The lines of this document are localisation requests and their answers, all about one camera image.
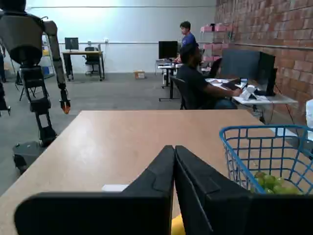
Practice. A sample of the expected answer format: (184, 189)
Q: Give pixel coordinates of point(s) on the rack with pink boxes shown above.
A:
(215, 46)

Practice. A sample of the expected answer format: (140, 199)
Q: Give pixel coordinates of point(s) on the white standing desk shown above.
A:
(168, 67)

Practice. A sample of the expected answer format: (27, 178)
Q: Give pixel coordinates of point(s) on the wooden desk with black legs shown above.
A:
(80, 52)

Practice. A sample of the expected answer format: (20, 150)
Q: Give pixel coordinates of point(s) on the small black computer monitor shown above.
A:
(71, 43)

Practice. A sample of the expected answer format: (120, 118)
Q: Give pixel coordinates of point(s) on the white plastic sheet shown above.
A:
(310, 117)

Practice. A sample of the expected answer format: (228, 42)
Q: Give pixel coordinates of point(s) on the yellow toy banana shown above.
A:
(177, 227)

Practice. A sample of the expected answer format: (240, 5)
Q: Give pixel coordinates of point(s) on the grey humanoid robot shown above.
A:
(22, 31)

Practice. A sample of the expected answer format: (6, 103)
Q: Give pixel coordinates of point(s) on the long white tape strip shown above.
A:
(112, 187)

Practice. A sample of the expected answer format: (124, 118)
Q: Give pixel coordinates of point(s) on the cardboard box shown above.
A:
(139, 74)

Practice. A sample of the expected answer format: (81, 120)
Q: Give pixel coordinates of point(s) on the black office chair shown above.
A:
(182, 93)
(92, 58)

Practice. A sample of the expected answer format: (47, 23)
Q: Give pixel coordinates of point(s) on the green toy grapes bunch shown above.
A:
(269, 182)

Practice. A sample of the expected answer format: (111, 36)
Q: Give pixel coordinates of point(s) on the large black computer monitor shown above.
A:
(240, 64)

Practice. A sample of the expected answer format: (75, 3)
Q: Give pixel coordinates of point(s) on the white folded stand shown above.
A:
(248, 92)

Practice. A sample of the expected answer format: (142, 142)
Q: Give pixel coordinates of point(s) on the person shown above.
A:
(193, 80)
(188, 38)

